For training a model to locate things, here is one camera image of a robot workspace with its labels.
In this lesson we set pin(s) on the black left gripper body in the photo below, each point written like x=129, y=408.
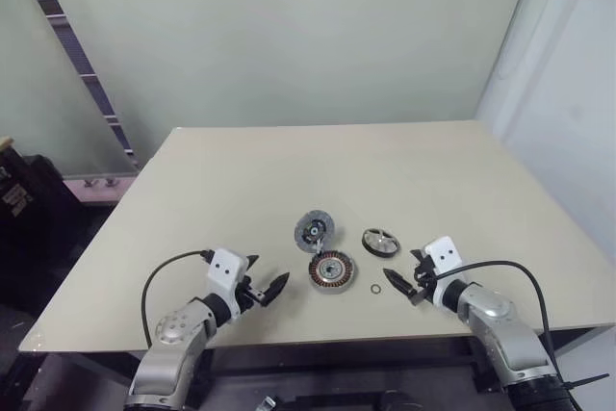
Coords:
x=250, y=291

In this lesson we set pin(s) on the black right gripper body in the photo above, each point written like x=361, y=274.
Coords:
x=426, y=281

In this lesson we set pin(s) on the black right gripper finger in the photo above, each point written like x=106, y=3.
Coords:
x=399, y=282
x=418, y=257

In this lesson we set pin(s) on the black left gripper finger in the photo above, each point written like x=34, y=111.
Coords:
x=278, y=286
x=252, y=261

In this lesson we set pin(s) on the small metal washer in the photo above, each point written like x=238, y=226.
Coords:
x=371, y=290

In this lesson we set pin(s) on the motor stator with copper windings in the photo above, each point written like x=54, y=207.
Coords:
x=332, y=270

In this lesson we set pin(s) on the grey rotor disc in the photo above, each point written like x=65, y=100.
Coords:
x=308, y=230

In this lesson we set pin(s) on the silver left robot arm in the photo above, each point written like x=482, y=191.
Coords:
x=168, y=329

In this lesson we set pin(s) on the small silver metal part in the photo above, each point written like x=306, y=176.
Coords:
x=269, y=403

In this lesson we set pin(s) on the metal panel clamp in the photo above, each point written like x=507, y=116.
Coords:
x=91, y=183
x=110, y=183

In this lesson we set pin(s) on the black equipment case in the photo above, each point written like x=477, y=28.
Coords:
x=38, y=238

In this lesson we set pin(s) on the label sticker on case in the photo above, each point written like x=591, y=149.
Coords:
x=15, y=199

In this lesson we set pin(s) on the frosted glass panel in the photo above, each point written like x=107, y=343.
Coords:
x=43, y=93

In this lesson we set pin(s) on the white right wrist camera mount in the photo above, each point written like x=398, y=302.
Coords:
x=443, y=252

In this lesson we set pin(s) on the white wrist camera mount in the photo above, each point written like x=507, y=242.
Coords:
x=223, y=269
x=443, y=252

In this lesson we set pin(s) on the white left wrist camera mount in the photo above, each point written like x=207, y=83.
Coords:
x=223, y=269

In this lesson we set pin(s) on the black table frame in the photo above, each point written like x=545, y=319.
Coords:
x=337, y=363

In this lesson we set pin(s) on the pink panel base rail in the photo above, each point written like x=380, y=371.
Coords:
x=101, y=192

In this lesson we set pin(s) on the dark striped panel frame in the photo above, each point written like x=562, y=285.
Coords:
x=77, y=52

